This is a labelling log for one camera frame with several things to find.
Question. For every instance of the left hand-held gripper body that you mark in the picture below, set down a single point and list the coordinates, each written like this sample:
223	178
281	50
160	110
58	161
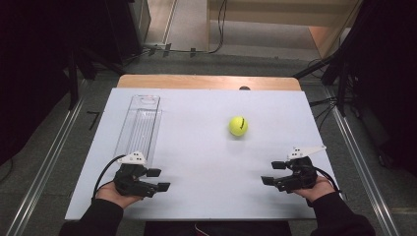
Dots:
130	178

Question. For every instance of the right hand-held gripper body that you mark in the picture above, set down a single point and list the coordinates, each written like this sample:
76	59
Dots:
300	175

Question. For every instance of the clear plastic container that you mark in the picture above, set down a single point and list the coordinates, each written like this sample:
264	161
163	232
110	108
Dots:
141	128

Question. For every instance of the yellow tennis ball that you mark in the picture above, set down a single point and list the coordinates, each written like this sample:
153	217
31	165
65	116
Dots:
238	126

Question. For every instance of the person's right hand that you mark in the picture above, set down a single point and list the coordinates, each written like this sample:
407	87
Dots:
316	191

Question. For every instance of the person's left hand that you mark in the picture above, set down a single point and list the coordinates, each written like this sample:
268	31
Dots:
113	196

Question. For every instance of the white board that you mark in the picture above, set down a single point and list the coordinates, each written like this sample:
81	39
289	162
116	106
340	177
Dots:
203	170

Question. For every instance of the dark table grommet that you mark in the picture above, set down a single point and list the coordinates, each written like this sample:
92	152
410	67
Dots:
244	88

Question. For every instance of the black metal stand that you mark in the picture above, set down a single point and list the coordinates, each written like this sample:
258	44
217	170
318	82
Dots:
73	82
341	75

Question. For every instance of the dark cabinet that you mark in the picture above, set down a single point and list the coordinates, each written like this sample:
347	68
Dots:
131	29

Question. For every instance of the beige wooden furniture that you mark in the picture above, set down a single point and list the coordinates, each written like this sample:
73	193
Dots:
282	13

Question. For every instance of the aluminium floor rail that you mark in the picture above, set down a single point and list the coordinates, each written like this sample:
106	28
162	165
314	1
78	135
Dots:
364	170
49	167

